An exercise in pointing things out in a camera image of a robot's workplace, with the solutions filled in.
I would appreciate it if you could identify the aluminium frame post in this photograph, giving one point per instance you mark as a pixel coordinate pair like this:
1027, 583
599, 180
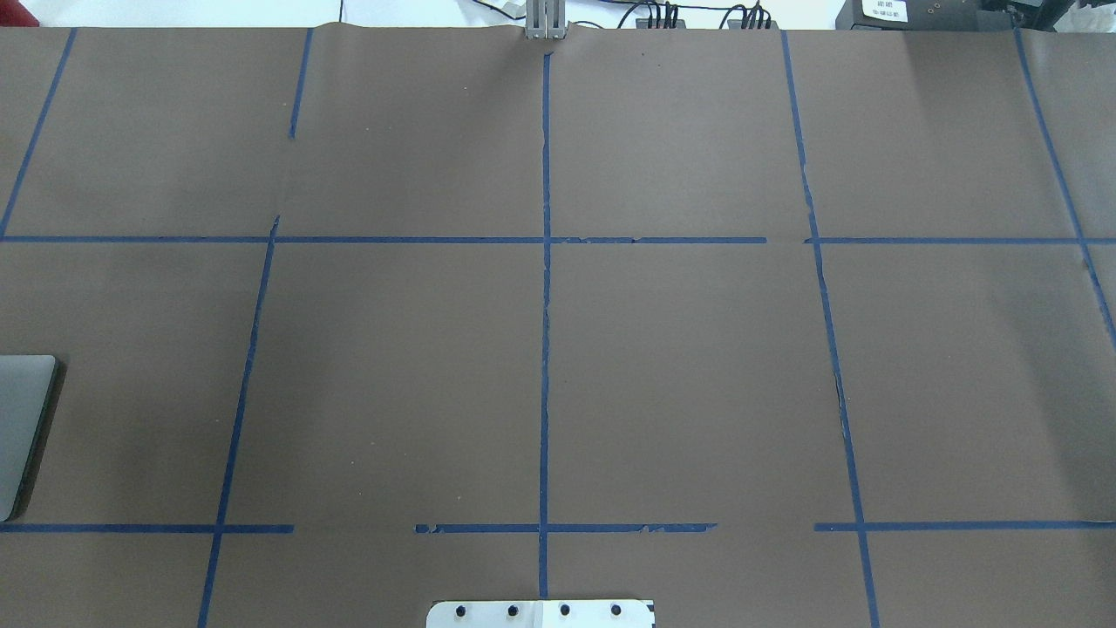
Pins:
545, 19

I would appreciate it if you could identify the silver closed laptop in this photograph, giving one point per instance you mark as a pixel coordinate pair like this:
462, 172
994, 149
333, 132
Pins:
26, 394

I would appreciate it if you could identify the black computer box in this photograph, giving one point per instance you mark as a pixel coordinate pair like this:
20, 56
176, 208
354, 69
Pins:
951, 16

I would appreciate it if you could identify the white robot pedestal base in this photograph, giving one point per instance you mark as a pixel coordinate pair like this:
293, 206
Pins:
543, 613

